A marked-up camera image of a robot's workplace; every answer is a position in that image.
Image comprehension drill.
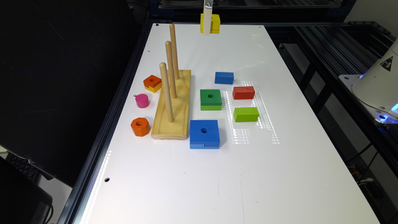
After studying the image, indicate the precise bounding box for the light green rectangular block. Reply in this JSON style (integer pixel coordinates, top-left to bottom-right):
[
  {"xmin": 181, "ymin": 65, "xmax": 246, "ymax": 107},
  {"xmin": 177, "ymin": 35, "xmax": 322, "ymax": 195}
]
[{"xmin": 234, "ymin": 107, "xmax": 259, "ymax": 122}]

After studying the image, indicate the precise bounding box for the orange and yellow hexagonal block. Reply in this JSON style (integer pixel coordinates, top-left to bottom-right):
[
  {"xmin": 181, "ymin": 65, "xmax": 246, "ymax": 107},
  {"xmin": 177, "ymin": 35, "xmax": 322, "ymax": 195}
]
[{"xmin": 143, "ymin": 75, "xmax": 162, "ymax": 93}]

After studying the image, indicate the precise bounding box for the pink cylinder block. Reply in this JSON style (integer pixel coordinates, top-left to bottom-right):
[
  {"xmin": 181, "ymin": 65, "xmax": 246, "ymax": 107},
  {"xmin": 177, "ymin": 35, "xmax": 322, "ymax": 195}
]
[{"xmin": 135, "ymin": 94, "xmax": 150, "ymax": 108}]

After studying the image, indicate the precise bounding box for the front wooden peg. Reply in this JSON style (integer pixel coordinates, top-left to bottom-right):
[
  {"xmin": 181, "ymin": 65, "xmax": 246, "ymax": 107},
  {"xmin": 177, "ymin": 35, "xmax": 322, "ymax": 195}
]
[{"xmin": 159, "ymin": 62, "xmax": 174, "ymax": 123}]

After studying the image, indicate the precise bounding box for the rear wooden peg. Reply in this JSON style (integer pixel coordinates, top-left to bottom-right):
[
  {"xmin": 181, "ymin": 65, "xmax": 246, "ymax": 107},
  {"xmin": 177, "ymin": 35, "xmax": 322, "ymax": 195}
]
[{"xmin": 169, "ymin": 24, "xmax": 179, "ymax": 80}]

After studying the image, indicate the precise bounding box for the red rectangular block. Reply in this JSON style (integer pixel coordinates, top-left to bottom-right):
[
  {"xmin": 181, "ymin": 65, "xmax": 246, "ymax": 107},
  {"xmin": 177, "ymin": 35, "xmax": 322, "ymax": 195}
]
[{"xmin": 233, "ymin": 86, "xmax": 255, "ymax": 100}]

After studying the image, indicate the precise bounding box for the small blue rectangular block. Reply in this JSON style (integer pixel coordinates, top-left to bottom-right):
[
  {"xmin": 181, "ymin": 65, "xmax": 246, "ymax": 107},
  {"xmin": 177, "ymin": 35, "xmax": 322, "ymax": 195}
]
[{"xmin": 215, "ymin": 72, "xmax": 234, "ymax": 85}]

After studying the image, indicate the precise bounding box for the green square block with hole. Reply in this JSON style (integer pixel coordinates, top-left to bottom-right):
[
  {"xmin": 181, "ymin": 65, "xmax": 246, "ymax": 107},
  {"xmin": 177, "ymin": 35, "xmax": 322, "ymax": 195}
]
[{"xmin": 200, "ymin": 90, "xmax": 222, "ymax": 111}]

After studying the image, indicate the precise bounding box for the large blue square block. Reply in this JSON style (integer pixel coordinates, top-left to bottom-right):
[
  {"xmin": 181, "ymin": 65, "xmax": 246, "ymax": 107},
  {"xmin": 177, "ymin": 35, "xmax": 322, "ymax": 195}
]
[{"xmin": 190, "ymin": 120, "xmax": 220, "ymax": 149}]

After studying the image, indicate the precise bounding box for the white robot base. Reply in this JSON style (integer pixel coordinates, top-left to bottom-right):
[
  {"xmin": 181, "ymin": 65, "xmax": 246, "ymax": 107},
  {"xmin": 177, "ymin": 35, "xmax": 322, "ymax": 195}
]
[{"xmin": 339, "ymin": 42, "xmax": 397, "ymax": 125}]

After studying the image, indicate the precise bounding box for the orange octagonal block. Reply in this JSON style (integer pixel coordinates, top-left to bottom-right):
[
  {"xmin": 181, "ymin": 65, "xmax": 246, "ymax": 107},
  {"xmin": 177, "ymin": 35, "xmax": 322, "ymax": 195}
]
[{"xmin": 131, "ymin": 118, "xmax": 150, "ymax": 137}]

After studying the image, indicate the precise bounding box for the wooden peg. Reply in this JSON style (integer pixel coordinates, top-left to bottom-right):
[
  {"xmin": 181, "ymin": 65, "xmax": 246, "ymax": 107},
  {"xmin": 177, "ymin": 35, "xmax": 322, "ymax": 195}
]
[
  {"xmin": 169, "ymin": 24, "xmax": 179, "ymax": 80},
  {"xmin": 159, "ymin": 62, "xmax": 174, "ymax": 123},
  {"xmin": 165, "ymin": 41, "xmax": 177, "ymax": 98}
]

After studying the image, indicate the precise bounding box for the yellow square block with hole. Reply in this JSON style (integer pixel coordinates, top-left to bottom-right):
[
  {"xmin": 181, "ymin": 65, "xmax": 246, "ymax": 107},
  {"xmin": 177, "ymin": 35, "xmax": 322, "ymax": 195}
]
[{"xmin": 200, "ymin": 13, "xmax": 221, "ymax": 34}]

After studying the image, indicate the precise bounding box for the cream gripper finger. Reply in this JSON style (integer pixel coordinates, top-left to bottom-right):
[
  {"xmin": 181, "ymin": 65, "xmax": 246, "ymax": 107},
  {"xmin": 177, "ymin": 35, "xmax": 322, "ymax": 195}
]
[{"xmin": 203, "ymin": 0, "xmax": 214, "ymax": 35}]

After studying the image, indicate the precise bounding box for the middle wooden peg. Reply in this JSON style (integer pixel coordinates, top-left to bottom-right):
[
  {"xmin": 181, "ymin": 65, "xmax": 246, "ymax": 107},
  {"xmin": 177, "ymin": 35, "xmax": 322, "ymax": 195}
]
[{"xmin": 165, "ymin": 41, "xmax": 177, "ymax": 98}]

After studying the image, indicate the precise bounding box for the wooden peg base board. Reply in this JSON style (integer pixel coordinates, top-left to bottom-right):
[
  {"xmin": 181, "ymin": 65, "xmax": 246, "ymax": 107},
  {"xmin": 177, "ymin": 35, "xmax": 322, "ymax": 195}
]
[{"xmin": 151, "ymin": 70, "xmax": 191, "ymax": 140}]

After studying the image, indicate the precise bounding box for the black panel on left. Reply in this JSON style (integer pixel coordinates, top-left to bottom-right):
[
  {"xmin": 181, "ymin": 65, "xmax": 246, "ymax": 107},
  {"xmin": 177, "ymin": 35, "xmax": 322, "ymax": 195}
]
[{"xmin": 1, "ymin": 0, "xmax": 140, "ymax": 186}]

